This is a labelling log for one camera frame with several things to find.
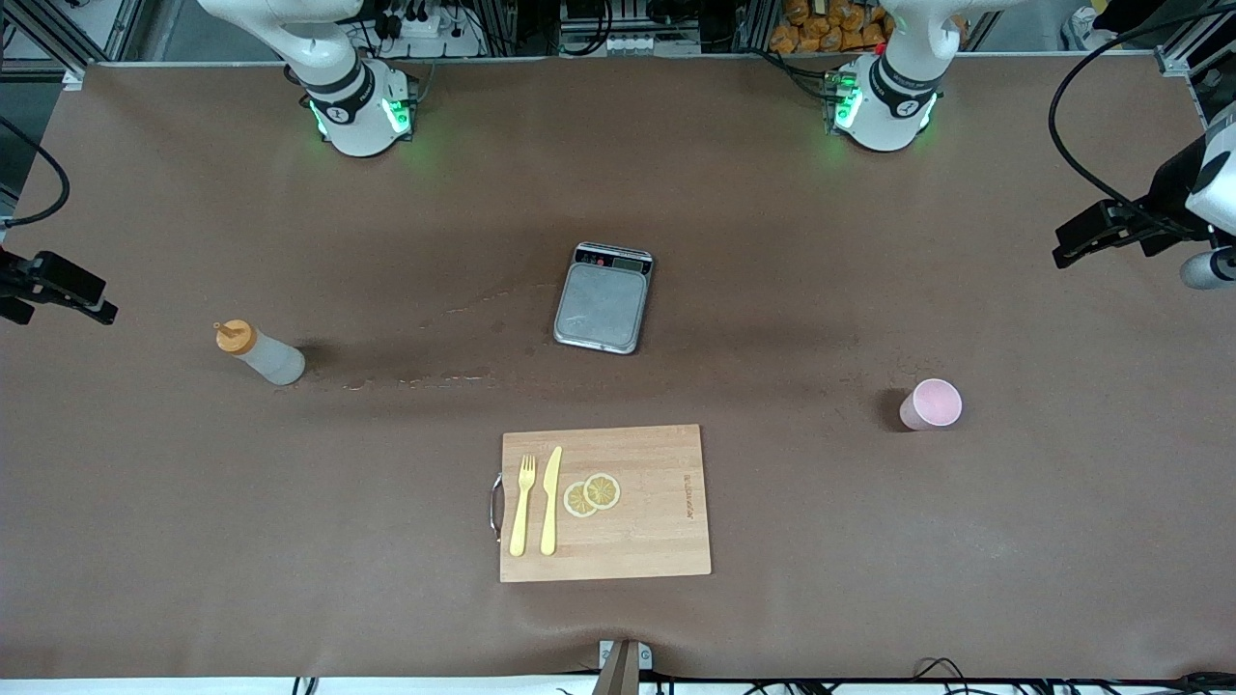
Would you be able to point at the pink plastic cup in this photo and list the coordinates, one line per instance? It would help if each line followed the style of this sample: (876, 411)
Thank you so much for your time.
(932, 405)

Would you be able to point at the yellow plastic fork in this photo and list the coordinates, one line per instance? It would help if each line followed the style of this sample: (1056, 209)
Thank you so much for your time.
(521, 516)

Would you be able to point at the lemon slice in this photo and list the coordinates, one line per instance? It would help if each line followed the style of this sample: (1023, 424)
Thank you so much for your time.
(575, 502)
(603, 490)

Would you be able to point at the squeeze bottle orange cap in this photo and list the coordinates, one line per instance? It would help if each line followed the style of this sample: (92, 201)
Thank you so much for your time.
(275, 364)

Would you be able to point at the brown table cover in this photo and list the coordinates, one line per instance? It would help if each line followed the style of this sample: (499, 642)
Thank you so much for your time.
(869, 579)

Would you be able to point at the pile of orange packets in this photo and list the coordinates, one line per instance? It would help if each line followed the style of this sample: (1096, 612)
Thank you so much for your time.
(811, 34)

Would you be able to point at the white power strip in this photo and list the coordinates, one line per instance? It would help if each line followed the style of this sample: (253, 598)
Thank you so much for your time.
(425, 39)
(618, 43)

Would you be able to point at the yellow plastic knife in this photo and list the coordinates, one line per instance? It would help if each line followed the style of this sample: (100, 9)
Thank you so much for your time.
(550, 502)

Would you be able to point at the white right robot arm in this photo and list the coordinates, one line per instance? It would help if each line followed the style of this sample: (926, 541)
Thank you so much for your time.
(357, 125)

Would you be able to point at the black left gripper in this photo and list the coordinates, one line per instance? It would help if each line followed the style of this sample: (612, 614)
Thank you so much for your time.
(1169, 190)

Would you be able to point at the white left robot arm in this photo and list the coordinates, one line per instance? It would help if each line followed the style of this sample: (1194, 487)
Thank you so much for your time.
(888, 116)

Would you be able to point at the wooden cutting board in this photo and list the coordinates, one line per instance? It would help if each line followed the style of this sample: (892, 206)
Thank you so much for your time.
(657, 531)

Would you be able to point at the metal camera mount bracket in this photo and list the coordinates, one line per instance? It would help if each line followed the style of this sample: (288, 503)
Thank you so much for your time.
(623, 671)

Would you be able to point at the aluminium frame profile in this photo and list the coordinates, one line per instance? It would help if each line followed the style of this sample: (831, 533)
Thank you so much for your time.
(72, 79)
(1173, 63)

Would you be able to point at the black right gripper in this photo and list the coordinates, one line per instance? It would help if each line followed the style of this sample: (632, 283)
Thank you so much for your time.
(39, 277)

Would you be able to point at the steel kitchen scale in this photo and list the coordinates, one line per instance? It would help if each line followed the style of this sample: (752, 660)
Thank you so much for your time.
(599, 309)

